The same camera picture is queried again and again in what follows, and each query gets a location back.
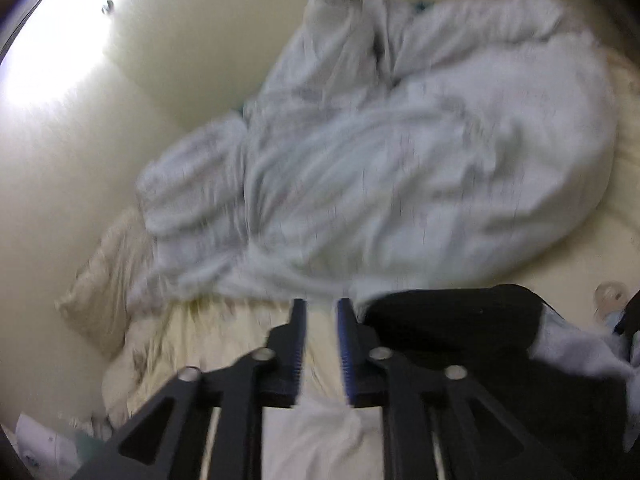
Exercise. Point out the yellow cartoon print bed sheet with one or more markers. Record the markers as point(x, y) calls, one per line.
point(210, 335)

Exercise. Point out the grey crumpled duvet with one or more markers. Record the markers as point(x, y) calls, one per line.
point(400, 170)

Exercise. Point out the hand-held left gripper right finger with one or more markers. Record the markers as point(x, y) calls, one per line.
point(346, 355)

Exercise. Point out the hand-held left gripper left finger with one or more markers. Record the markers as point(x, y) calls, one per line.
point(299, 355)

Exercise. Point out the beige pillow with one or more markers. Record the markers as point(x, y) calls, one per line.
point(110, 280)

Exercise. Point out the small wall hook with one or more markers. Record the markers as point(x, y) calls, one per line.
point(106, 6)

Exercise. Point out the black sleeved white t-shirt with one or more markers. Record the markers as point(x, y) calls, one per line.
point(475, 325)

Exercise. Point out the white air purifier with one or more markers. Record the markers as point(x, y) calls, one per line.
point(45, 447)

